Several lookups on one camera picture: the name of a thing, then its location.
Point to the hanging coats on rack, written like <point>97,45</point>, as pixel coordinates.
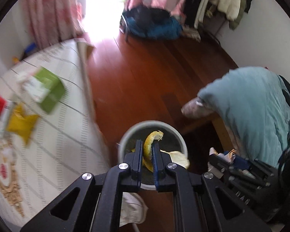
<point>227,1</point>

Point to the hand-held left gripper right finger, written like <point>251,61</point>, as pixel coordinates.
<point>155,162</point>

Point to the pale fruit peel piece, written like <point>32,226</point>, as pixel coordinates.
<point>177,159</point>

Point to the yellow snack packet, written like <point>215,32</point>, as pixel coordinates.
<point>21,123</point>

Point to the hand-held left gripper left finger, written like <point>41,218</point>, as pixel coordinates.
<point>137,160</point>

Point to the white crumpled cloth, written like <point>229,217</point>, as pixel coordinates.
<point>131,209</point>

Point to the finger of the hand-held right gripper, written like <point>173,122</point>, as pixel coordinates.
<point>218,162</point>
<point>256,168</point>

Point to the white patterned tablecloth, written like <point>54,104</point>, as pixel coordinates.
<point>53,149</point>

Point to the small blue object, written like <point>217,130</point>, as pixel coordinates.
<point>29,49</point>

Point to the blue and black bag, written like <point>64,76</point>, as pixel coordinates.
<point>152,23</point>

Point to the light blue quilt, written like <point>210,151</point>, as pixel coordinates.
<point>251,111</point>

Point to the grey round waste bin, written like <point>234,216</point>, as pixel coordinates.
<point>135,131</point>

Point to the green tissue box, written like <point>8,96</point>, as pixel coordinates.
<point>49,91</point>

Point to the yellow fruit peel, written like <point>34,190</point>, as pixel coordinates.
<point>148,147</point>

